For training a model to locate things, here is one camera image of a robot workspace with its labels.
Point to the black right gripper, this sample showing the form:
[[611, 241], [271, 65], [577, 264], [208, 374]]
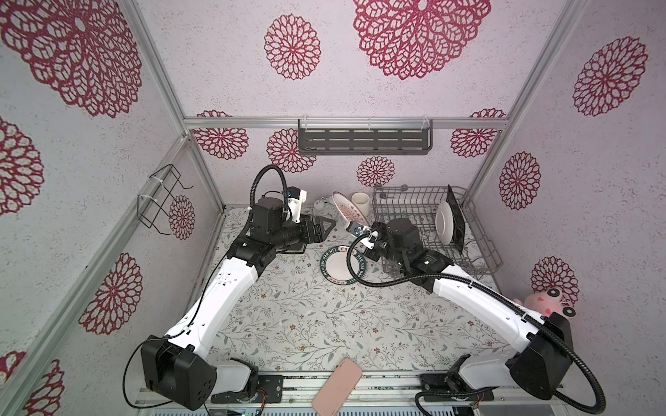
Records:
[[375, 247]]

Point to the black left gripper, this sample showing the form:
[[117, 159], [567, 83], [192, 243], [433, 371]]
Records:
[[318, 234]]

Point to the white round plate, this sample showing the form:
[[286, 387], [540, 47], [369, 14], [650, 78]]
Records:
[[444, 223], [334, 268], [350, 213]]

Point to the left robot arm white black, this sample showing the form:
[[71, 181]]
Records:
[[174, 365]]

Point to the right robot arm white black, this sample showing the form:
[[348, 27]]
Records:
[[537, 329]]

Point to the white twin bell alarm clock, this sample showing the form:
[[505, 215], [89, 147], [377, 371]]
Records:
[[324, 206]]

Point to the white ceramic mug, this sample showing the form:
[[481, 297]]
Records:
[[362, 201]]

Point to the black square plate glossy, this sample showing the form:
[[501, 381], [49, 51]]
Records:
[[459, 224]]

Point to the pink phone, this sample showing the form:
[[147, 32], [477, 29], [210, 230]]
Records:
[[337, 389]]

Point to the pink pig plush toy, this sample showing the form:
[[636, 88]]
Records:
[[547, 302]]

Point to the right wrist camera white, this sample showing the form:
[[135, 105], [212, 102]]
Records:
[[368, 238]]

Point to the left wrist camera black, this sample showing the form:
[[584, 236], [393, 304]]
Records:
[[296, 198]]

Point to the grey wire dish rack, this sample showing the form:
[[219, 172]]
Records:
[[480, 258]]

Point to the grey wall shelf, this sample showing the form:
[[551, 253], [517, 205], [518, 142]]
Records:
[[407, 140]]

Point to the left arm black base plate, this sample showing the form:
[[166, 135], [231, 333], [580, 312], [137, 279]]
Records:
[[269, 390]]

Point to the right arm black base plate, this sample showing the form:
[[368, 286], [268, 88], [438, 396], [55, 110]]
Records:
[[442, 387]]

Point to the black wire wall holder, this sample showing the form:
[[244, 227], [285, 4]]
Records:
[[166, 210]]

